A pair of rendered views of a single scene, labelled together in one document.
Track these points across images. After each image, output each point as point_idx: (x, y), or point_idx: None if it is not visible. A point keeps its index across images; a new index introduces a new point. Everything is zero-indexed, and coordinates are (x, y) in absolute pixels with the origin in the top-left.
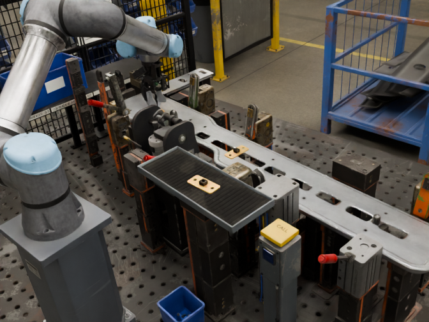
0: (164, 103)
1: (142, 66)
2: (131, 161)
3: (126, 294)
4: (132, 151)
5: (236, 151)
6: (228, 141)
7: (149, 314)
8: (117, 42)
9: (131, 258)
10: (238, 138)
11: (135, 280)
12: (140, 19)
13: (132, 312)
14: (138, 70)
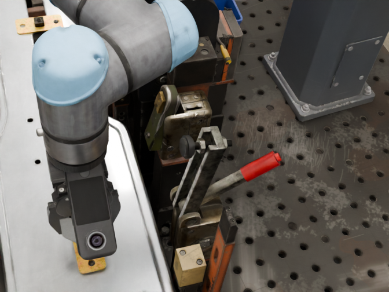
0: (43, 276)
1: (102, 167)
2: (235, 18)
3: (264, 96)
4: (226, 33)
5: (42, 16)
6: (27, 55)
7: (245, 60)
8: (195, 24)
9: (239, 143)
10: (6, 53)
11: (246, 109)
12: (84, 42)
13: (263, 71)
14: (108, 199)
